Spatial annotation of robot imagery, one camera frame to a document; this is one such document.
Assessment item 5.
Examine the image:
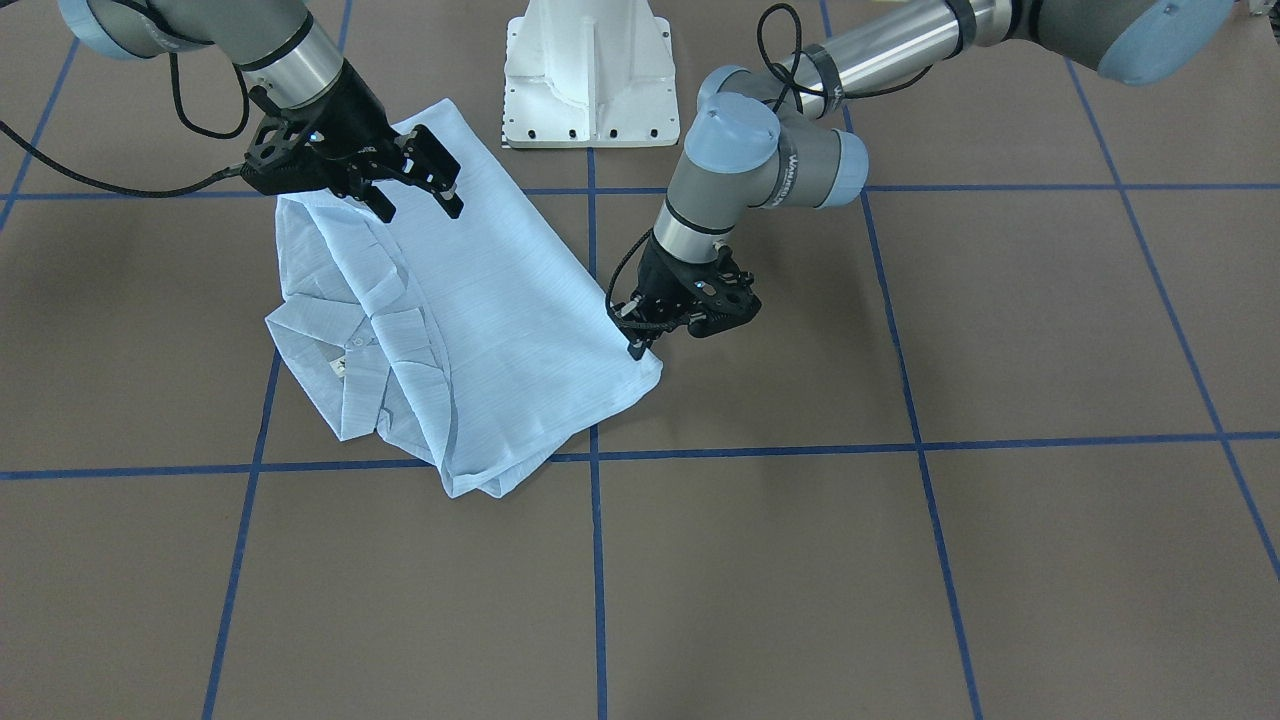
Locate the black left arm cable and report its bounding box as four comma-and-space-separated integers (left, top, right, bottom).
605, 3, 936, 333

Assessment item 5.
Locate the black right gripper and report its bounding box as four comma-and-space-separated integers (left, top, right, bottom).
255, 61, 465, 224

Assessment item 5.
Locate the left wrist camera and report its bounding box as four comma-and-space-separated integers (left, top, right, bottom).
682, 245, 762, 340

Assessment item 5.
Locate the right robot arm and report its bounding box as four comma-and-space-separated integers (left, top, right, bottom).
58, 1, 465, 222

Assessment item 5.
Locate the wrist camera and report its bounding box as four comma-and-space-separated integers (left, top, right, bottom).
239, 115, 330, 196
682, 245, 762, 340

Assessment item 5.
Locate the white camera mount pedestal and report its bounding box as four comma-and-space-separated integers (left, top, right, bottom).
500, 1, 681, 149

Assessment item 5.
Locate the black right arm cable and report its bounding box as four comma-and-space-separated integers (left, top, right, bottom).
0, 55, 251, 199

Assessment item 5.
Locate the light blue button shirt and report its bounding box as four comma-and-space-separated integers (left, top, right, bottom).
265, 99, 663, 498

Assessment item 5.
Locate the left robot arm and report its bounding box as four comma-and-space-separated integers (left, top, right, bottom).
605, 1, 1233, 360

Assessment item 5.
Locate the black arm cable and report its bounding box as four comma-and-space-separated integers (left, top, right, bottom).
605, 3, 936, 333
0, 55, 251, 199

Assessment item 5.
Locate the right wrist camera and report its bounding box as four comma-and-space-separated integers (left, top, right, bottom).
239, 115, 330, 196

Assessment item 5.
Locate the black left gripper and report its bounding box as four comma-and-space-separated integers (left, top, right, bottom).
625, 232, 723, 361

